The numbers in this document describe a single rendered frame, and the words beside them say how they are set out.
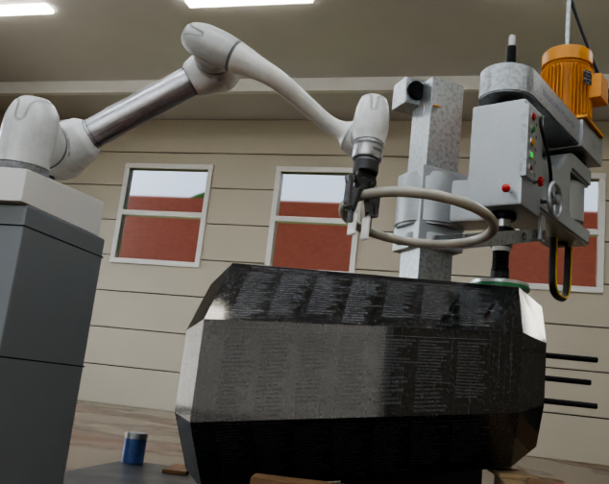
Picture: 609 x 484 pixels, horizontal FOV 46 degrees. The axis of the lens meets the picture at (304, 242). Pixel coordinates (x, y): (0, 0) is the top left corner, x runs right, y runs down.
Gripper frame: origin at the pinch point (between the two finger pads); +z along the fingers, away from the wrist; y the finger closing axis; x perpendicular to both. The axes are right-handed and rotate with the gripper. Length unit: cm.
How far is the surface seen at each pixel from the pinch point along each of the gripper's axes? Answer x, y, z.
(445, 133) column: 83, 119, -98
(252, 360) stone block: 53, 5, 38
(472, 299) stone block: 12, 66, 6
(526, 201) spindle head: 4, 83, -35
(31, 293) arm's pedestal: 45, -73, 33
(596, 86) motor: 15, 145, -113
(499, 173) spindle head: 11, 75, -45
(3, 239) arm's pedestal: 44, -83, 21
